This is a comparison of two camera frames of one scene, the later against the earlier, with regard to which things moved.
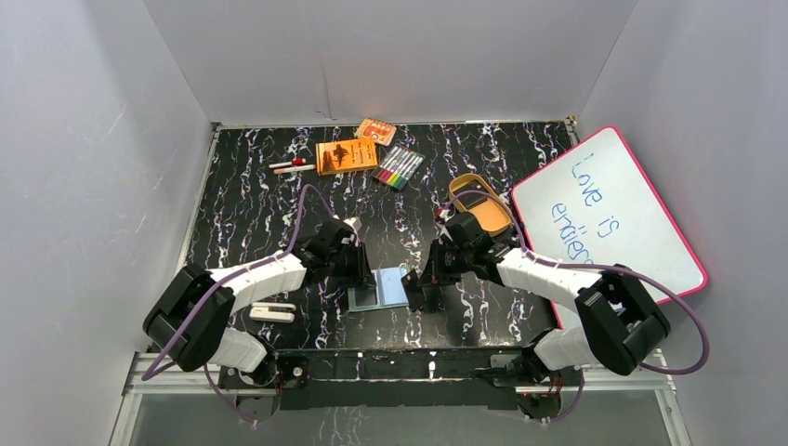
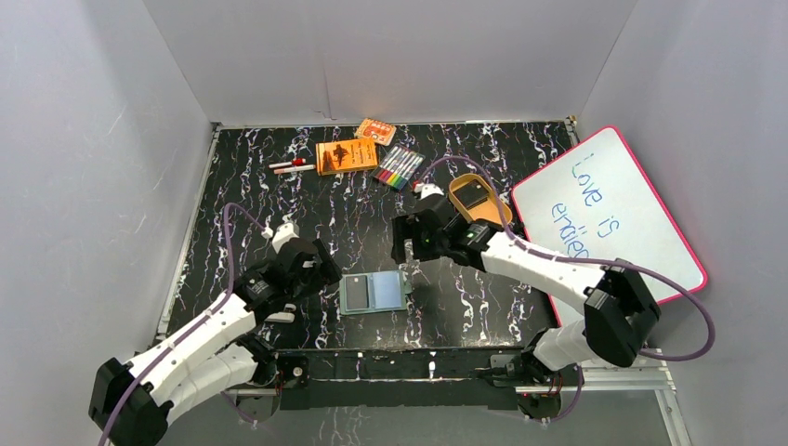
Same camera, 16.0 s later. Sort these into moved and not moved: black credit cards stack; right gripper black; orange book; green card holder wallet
Moved: right gripper black
Not moved: orange book; green card holder wallet; black credit cards stack
